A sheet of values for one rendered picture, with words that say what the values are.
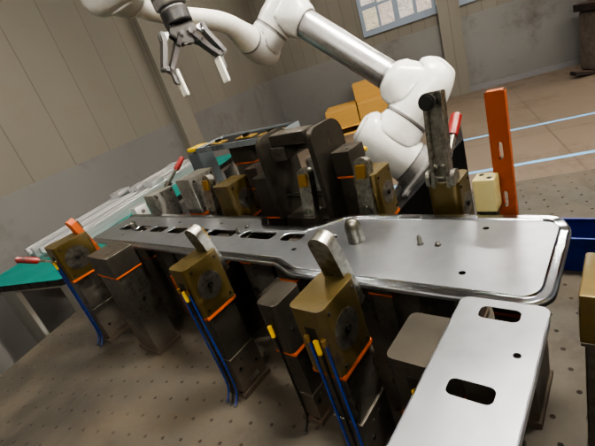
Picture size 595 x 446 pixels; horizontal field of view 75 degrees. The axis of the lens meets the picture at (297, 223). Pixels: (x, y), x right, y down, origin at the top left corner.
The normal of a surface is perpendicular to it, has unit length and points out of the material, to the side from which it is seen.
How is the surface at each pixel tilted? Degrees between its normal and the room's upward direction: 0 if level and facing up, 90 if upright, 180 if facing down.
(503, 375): 0
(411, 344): 0
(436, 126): 81
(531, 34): 90
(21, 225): 90
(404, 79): 62
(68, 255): 90
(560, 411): 0
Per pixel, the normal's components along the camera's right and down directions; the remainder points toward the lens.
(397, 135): -0.08, 0.18
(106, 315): 0.76, 0.02
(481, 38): -0.29, 0.46
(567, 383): -0.30, -0.88
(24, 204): 0.91, -0.15
